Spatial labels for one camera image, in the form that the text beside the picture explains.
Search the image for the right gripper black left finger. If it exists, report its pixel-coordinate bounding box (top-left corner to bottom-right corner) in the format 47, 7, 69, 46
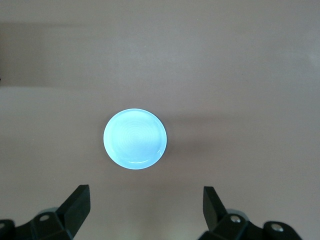
0, 184, 90, 240

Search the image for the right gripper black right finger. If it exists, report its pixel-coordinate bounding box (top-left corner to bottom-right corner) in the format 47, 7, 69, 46
199, 185, 305, 240

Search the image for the light blue round plate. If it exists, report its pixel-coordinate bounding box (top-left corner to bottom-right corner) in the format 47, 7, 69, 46
103, 108, 168, 171

